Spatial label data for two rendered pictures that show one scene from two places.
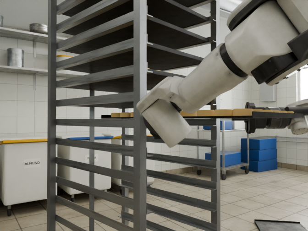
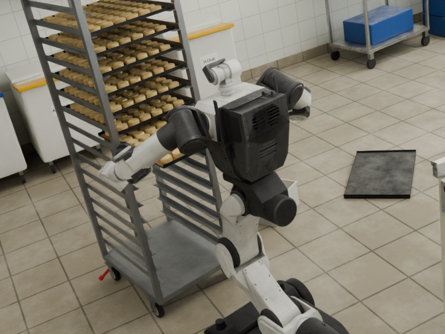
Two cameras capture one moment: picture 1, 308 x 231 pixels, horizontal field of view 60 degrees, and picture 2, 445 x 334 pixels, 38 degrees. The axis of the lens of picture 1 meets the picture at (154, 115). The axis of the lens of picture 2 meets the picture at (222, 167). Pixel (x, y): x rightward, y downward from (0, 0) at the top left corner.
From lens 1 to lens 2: 2.22 m
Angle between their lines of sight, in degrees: 30
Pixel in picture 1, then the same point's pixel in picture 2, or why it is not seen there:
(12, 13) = not seen: outside the picture
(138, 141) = not seen: hidden behind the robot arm
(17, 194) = (55, 148)
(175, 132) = (118, 186)
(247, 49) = (120, 175)
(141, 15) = (98, 84)
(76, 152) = not seen: hidden behind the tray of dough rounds
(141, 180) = (128, 189)
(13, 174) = (43, 126)
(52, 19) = (34, 34)
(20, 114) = (24, 31)
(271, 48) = (127, 176)
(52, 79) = (51, 89)
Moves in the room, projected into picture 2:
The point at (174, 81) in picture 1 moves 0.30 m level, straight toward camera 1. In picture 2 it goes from (107, 169) to (75, 210)
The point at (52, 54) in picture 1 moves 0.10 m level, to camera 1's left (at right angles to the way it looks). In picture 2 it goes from (45, 67) to (26, 70)
